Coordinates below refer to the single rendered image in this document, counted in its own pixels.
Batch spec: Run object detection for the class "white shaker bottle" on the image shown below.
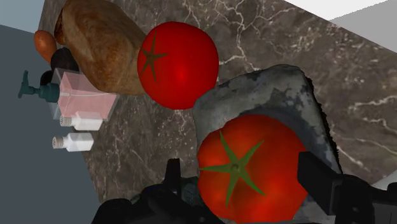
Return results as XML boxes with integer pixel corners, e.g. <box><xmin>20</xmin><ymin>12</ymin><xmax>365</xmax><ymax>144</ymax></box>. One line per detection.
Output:
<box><xmin>52</xmin><ymin>132</ymin><xmax>94</xmax><ymax>153</ymax></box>
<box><xmin>59</xmin><ymin>111</ymin><xmax>103</xmax><ymax>131</ymax></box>

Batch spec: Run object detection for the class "grey mottled bowl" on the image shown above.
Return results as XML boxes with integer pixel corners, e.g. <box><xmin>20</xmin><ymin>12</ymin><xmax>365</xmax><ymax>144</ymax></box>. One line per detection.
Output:
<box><xmin>192</xmin><ymin>64</ymin><xmax>344</xmax><ymax>224</ymax></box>

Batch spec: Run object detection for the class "dark round object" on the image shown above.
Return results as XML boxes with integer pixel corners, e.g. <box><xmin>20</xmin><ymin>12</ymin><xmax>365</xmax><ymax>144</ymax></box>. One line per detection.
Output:
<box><xmin>50</xmin><ymin>46</ymin><xmax>81</xmax><ymax>74</ymax></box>

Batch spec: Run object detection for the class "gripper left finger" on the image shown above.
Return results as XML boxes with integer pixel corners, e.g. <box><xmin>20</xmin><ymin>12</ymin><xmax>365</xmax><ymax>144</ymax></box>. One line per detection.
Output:
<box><xmin>91</xmin><ymin>158</ymin><xmax>199</xmax><ymax>224</ymax></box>

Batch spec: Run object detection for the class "brown bread loaf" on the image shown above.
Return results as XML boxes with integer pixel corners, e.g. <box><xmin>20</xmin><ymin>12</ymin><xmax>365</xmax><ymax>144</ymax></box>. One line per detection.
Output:
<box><xmin>54</xmin><ymin>0</ymin><xmax>148</xmax><ymax>96</ymax></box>

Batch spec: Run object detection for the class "red tomato with green stem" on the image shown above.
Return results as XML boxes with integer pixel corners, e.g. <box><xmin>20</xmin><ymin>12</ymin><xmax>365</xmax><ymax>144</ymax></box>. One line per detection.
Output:
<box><xmin>197</xmin><ymin>115</ymin><xmax>311</xmax><ymax>224</ymax></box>

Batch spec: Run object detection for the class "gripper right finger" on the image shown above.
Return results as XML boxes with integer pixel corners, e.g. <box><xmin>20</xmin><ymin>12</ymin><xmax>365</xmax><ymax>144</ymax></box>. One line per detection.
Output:
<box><xmin>296</xmin><ymin>151</ymin><xmax>397</xmax><ymax>224</ymax></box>

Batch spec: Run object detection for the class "orange oval vegetable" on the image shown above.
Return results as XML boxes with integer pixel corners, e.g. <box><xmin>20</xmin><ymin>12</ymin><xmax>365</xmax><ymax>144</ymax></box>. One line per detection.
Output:
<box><xmin>33</xmin><ymin>29</ymin><xmax>58</xmax><ymax>64</ymax></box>

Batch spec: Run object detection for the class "small black round object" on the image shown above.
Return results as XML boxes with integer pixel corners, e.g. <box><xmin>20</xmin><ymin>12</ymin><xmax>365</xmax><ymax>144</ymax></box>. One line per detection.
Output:
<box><xmin>40</xmin><ymin>70</ymin><xmax>54</xmax><ymax>87</ymax></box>

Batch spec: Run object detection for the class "red tomato with dark stem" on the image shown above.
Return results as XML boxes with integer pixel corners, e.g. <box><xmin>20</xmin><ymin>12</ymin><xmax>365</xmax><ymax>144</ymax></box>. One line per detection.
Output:
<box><xmin>137</xmin><ymin>20</ymin><xmax>220</xmax><ymax>111</ymax></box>

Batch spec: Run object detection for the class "pink soap dispenser teal pump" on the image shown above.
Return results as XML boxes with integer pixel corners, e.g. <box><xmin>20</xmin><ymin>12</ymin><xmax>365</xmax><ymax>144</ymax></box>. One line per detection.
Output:
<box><xmin>17</xmin><ymin>68</ymin><xmax>120</xmax><ymax>122</ymax></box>

